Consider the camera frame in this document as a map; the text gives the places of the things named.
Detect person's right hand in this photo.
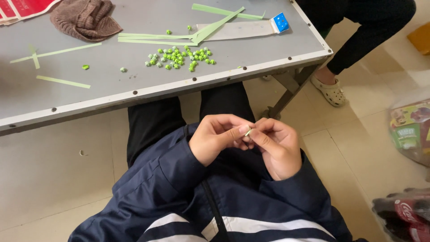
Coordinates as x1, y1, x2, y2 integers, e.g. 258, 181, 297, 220
247, 118, 303, 182

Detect person's left hand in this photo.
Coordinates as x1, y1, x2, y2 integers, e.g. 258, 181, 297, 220
188, 114, 254, 167

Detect person's black trousers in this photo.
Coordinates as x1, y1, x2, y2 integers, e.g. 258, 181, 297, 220
127, 82, 256, 169

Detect navy striped jacket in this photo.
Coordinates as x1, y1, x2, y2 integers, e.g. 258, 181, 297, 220
68, 123, 370, 242

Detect cream clog shoe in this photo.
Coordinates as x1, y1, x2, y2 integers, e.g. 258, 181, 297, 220
310, 75, 347, 108

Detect pile of green paper stars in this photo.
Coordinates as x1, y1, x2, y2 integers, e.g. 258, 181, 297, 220
145, 46, 216, 72

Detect grey metal table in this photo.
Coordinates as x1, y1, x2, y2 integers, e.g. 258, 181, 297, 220
0, 0, 334, 136

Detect bundle of green paper strips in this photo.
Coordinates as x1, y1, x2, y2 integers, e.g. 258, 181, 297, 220
118, 6, 246, 46

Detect long green paper strip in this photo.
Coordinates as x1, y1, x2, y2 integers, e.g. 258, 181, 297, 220
192, 3, 266, 20

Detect blue and white packet label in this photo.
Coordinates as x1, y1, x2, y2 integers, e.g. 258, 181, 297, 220
271, 12, 290, 34

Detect plastic bag of snack packets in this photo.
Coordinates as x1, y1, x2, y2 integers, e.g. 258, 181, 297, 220
389, 98, 430, 169

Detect pack of cola bottles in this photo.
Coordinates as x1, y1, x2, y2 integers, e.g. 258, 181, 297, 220
372, 188, 430, 242

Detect flat green paper strip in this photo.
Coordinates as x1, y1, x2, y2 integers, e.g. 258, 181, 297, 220
36, 75, 91, 89

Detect brown knitted hat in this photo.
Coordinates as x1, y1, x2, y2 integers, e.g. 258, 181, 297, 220
50, 0, 123, 42

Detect pale green paper strip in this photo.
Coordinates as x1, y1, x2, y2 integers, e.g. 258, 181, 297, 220
10, 42, 102, 64

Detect yellow cardboard box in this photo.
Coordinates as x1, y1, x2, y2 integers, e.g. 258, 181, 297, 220
407, 22, 430, 56

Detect short green paper strip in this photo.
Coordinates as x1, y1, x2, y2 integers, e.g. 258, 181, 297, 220
28, 45, 40, 70

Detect stack of red booklets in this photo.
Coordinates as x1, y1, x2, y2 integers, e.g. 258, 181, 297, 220
0, 0, 62, 26

